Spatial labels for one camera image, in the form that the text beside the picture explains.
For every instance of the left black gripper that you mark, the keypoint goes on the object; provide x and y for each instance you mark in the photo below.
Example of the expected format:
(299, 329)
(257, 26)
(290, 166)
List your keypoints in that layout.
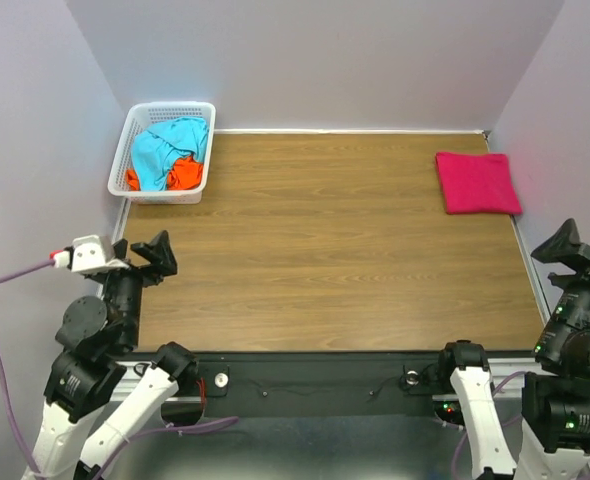
(164, 259)

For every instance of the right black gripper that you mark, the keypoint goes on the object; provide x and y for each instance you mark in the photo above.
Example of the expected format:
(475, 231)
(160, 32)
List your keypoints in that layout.
(567, 245)

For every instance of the pink t-shirt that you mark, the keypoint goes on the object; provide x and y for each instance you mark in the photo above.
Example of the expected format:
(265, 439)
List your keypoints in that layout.
(473, 184)

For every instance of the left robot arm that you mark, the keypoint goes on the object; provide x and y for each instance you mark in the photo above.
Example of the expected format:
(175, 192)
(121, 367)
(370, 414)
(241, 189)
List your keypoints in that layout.
(96, 331)

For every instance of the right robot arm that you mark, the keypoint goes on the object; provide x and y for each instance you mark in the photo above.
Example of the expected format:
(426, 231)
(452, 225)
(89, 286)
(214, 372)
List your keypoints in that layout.
(555, 403)

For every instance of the orange t-shirt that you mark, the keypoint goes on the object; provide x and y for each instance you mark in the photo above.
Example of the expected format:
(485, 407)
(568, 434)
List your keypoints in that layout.
(185, 174)

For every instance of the light blue t-shirt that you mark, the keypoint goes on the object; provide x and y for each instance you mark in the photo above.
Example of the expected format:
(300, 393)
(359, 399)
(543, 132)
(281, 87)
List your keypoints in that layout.
(154, 151)

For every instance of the white plastic basket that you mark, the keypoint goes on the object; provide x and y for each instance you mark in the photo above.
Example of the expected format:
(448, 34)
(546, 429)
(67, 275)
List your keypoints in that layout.
(138, 119)

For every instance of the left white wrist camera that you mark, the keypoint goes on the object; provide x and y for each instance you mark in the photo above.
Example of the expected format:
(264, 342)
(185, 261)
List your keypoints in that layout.
(88, 255)

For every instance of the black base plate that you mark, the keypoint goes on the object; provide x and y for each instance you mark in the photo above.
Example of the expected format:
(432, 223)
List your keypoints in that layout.
(322, 384)

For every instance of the aluminium rail frame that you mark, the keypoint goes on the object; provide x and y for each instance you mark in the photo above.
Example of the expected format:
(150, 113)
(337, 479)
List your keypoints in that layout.
(329, 243)

